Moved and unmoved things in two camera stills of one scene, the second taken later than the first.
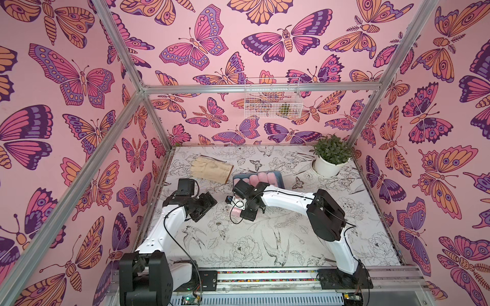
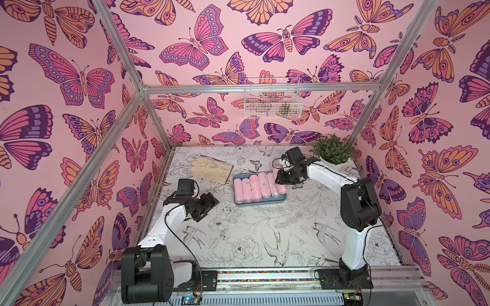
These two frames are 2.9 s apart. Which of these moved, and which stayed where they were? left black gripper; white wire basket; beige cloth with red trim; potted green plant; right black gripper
Moved: right black gripper
Stayed: potted green plant; left black gripper; beige cloth with red trim; white wire basket
